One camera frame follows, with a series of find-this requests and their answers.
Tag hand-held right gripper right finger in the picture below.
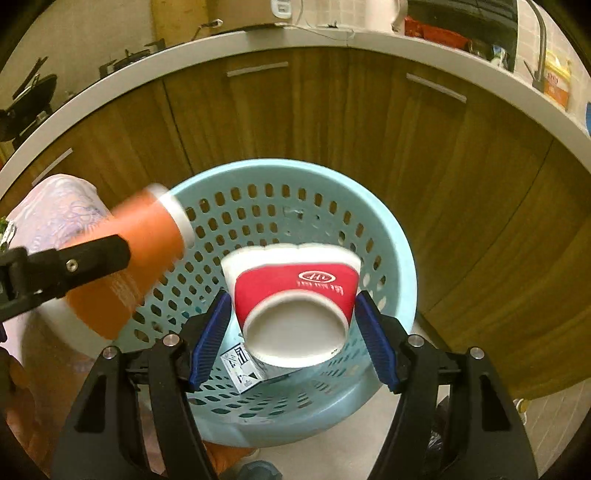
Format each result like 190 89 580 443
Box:
355 290 539 480

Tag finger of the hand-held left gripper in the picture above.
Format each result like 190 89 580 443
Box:
0 233 132 324

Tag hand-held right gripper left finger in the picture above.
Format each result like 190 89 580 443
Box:
51 290 234 480

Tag orange paper cup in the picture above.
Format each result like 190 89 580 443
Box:
65 183 197 340

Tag red and white paper cup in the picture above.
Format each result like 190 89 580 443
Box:
221 242 362 368

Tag light blue perforated plastic basket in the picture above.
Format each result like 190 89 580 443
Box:
113 159 419 448

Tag small white printed carton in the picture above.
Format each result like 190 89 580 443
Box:
221 344 289 394

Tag pink floral printed cloth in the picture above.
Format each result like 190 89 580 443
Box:
0 174 114 480

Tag black wok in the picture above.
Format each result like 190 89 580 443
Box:
0 58 58 141

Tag black gas stove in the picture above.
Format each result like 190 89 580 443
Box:
60 37 167 100

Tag red packets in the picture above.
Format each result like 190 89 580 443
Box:
404 16 472 51

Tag yellow dish soap bottle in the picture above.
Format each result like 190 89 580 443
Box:
542 50 573 112

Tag white electric kettle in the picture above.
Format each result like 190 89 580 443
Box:
392 0 410 33

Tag beige rice cooker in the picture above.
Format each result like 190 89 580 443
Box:
222 0 301 26

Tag steel sink faucet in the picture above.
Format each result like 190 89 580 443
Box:
526 0 549 90

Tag dark window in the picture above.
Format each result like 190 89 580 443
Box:
409 0 518 72

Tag silver cabinet handle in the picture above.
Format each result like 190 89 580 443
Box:
226 61 289 78
31 148 75 186
405 73 467 102

